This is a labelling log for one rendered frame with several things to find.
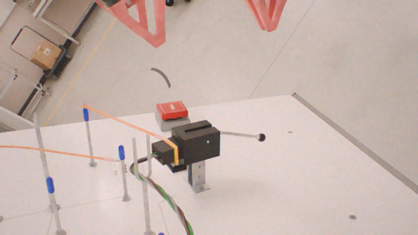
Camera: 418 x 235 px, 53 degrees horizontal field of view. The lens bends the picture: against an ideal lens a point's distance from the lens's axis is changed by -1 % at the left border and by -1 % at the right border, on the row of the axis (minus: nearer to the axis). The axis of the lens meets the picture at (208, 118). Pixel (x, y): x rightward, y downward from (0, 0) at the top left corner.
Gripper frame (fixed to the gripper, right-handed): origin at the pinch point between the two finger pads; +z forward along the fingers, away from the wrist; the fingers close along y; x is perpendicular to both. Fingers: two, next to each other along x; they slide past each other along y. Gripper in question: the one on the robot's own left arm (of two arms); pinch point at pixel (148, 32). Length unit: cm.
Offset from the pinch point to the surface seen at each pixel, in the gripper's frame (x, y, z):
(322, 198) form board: 8.4, 12.2, 29.3
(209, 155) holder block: -1.1, 2.6, 18.7
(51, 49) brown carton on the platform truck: -22, -690, 225
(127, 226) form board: -15.3, 5.1, 18.3
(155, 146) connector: -6.5, 0.5, 13.8
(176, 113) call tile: 1.0, -16.5, 22.9
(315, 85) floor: 89, -108, 120
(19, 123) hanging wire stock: -33, -83, 38
